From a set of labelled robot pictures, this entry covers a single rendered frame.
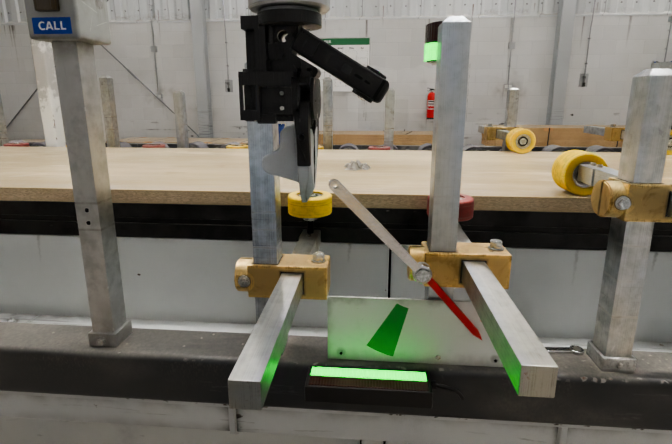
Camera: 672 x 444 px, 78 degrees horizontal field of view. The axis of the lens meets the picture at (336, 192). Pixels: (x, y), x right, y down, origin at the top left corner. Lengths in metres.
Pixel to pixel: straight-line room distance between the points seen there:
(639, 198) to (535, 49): 7.59
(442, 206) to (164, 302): 0.63
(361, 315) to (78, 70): 0.51
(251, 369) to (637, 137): 0.53
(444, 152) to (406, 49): 7.20
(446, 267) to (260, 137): 0.31
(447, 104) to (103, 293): 0.57
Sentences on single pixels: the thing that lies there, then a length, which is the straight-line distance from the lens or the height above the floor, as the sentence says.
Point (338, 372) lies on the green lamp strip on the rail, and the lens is 0.63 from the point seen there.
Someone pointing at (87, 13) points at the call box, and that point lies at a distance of 0.68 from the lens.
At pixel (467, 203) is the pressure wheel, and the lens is 0.73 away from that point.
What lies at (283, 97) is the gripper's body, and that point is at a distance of 0.47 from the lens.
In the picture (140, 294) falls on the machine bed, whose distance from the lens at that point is 0.99.
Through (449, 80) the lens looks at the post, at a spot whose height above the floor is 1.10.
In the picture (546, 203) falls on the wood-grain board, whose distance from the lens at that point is 0.85.
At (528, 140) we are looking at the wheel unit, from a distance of 1.49.
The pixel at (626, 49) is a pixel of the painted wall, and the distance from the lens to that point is 8.80.
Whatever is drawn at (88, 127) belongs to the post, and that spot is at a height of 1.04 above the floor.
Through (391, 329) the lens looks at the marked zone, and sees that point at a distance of 0.63.
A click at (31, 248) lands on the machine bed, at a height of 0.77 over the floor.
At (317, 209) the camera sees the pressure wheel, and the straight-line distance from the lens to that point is 0.72.
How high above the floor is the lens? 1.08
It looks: 13 degrees down
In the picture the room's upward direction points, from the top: straight up
